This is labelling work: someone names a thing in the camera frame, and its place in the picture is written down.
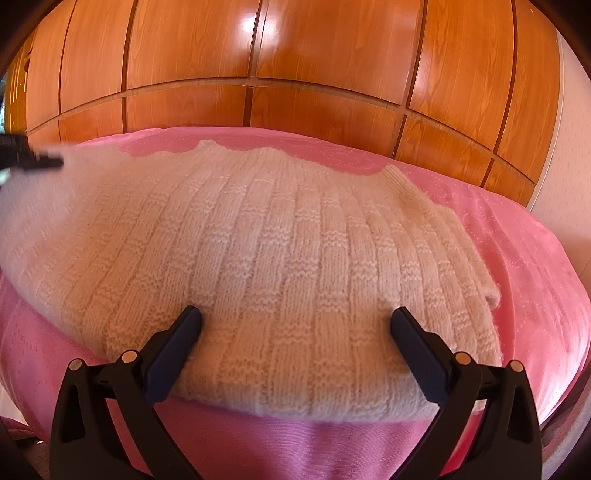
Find cream knitted sweater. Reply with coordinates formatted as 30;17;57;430
1;140;502;422

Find pink bedspread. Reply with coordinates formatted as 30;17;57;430
1;127;590;479

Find wooden panelled wardrobe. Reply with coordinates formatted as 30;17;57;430
1;0;560;204

